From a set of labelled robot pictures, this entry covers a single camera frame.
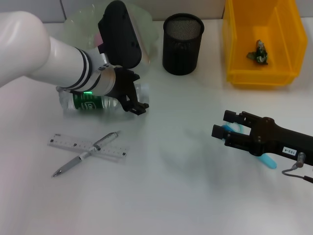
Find black mesh pen holder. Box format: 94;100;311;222
162;13;204;76

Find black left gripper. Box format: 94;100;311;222
107;68;150;116

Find green plastic wrapper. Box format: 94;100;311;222
246;40;269;66

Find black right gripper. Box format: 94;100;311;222
211;110;313;166

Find silver ballpoint pen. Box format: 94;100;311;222
52;130;122;178

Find translucent green fruit plate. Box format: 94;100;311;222
64;3;159;75

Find green label water bottle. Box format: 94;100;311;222
57;83;150;116

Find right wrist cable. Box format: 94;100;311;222
281;151;313;184

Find blue plastic scissors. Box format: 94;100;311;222
221;122;278;170

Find yellow plastic storage bin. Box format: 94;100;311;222
222;0;308;89

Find pink toy peach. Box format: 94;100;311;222
94;33;105;47

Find transparent plastic ruler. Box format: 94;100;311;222
47;133;130;159

